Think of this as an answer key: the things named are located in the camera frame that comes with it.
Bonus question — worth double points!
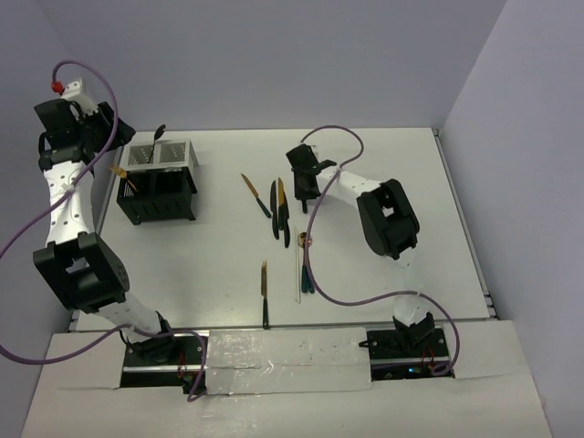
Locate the black spoon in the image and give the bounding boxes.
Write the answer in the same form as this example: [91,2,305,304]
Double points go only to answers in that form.
[147,124,166,164]

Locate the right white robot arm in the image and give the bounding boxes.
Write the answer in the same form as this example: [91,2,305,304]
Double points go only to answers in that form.
[286,144,420,268]

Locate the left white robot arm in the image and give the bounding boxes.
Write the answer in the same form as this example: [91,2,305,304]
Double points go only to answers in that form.
[33,99,179,364]

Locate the black serrated knife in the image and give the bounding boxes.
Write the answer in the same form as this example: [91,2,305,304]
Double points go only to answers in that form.
[270,181,279,240]

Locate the black knife lower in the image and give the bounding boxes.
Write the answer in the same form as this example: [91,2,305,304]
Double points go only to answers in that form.
[280,204,291,248]

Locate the clear glass straw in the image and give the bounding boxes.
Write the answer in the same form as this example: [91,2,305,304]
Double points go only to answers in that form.
[292,224,302,305]

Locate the gold knife near edge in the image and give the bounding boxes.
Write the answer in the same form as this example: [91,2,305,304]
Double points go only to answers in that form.
[261,260,270,330]

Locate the black utensil caddy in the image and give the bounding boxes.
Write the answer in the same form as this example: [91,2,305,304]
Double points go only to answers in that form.
[116,167,197,225]

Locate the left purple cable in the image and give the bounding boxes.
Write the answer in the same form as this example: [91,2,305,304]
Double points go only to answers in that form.
[0,61,207,402]

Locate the gold knife black handle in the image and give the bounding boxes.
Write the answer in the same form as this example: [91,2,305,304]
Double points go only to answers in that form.
[277,178,289,230]

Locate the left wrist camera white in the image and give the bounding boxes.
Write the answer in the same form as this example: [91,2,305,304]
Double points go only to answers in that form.
[51,78,98,118]

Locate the gold knife green handle far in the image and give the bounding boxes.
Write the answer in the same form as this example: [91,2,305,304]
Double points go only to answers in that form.
[240,173,272,219]

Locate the gold spoon green handle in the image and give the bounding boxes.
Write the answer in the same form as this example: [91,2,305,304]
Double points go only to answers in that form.
[297,232,315,294]

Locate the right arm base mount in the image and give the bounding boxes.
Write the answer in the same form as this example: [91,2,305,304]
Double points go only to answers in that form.
[359,320,453,381]

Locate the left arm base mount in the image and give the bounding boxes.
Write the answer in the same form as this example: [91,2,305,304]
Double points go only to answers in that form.
[119,319,206,396]

